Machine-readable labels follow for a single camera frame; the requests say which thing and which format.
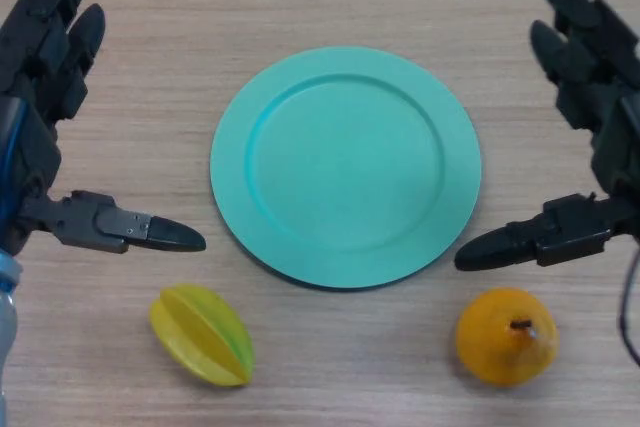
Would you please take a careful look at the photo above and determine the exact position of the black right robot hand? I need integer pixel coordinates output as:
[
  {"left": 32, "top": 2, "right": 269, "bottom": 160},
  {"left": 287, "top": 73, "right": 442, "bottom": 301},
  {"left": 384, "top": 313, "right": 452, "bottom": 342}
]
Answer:
[{"left": 453, "top": 0, "right": 640, "bottom": 272}]

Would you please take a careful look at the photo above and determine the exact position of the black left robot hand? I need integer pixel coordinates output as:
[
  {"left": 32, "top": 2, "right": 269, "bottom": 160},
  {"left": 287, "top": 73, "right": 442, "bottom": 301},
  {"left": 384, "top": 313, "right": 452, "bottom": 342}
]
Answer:
[{"left": 0, "top": 0, "right": 207, "bottom": 259}]

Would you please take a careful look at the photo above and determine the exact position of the yellow starfruit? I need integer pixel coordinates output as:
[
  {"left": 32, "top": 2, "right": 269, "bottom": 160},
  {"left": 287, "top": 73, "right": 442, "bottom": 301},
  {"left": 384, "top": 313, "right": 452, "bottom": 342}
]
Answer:
[{"left": 149, "top": 283, "right": 257, "bottom": 389}]

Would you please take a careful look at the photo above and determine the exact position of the green round plate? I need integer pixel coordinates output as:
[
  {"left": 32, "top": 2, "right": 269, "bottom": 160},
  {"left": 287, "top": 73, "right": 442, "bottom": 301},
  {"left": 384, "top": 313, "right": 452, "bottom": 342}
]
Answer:
[{"left": 209, "top": 45, "right": 482, "bottom": 291}]

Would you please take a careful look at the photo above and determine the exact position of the orange pear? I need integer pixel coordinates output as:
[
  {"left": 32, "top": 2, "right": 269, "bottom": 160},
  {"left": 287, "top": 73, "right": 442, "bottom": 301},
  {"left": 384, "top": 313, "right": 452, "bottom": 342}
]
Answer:
[{"left": 454, "top": 287, "right": 558, "bottom": 388}]

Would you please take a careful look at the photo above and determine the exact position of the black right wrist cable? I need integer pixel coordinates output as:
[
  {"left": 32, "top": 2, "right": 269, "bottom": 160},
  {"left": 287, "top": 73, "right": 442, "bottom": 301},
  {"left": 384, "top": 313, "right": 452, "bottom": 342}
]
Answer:
[{"left": 618, "top": 240, "right": 640, "bottom": 366}]

